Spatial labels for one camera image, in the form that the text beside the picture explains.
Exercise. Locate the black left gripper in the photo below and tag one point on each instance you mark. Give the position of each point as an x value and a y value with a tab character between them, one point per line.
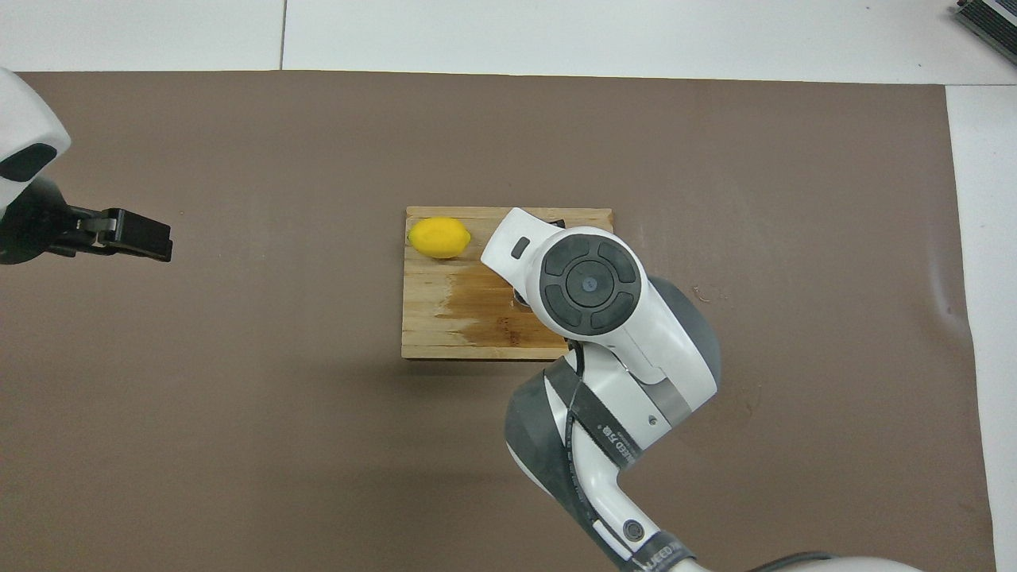
36	226

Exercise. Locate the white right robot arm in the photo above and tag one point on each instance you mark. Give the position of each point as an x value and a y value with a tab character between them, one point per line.
651	357

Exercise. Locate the yellow lemon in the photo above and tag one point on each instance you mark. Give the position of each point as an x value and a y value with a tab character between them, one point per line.
438	237

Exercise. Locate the wooden cutting board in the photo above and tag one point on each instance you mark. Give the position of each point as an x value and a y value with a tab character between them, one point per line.
445	318

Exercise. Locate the brown paper table mat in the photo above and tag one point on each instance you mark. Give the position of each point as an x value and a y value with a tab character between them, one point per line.
238	445

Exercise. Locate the grey ribbed metal device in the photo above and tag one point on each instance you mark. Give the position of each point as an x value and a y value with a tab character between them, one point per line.
993	17

